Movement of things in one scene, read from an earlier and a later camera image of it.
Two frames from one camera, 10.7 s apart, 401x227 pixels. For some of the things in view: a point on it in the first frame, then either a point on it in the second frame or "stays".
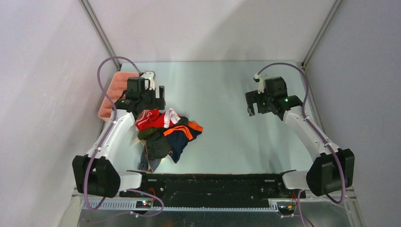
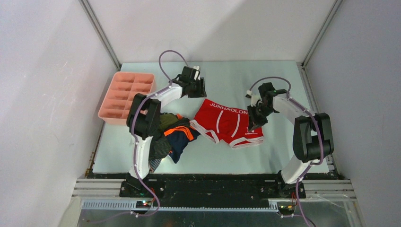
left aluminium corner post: (102, 34) stays
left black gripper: (157, 103) -> (201, 92)
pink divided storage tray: (117, 86) stays
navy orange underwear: (178, 136) stays
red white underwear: (152, 118) -> (222, 122)
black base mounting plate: (213, 188) stays
